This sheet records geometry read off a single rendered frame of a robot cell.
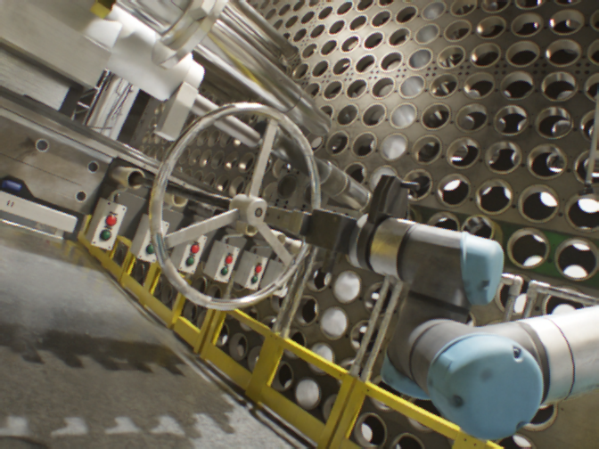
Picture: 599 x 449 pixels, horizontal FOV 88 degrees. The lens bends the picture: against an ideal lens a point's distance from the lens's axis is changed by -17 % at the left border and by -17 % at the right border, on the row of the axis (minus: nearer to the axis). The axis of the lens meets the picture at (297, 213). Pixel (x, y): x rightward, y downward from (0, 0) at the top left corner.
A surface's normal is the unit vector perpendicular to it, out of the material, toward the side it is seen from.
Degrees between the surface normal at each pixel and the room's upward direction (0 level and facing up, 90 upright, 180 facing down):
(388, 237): 79
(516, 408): 90
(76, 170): 90
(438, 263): 90
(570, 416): 90
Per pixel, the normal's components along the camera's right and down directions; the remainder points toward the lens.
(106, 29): 0.78, -0.19
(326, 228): -0.66, -0.20
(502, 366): -0.04, -0.14
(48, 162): 0.71, 0.17
